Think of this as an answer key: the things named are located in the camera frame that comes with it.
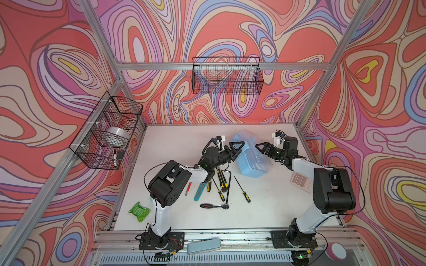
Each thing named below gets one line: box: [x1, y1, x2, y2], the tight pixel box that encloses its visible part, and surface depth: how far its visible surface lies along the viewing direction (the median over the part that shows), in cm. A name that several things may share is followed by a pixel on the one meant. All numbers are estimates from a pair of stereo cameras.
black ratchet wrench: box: [199, 203, 230, 211], surface depth 84 cm
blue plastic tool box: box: [231, 128, 273, 179], surface depth 88 cm
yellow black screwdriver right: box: [233, 175, 251, 203], surface depth 88 cm
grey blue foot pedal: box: [186, 238, 221, 255], surface depth 72 cm
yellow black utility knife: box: [216, 167, 228, 193], surface depth 93 cm
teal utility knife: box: [193, 182, 208, 202], surface depth 90 cm
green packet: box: [128, 201, 151, 223], surface depth 82 cm
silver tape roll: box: [106, 126, 131, 140], surface depth 75 cm
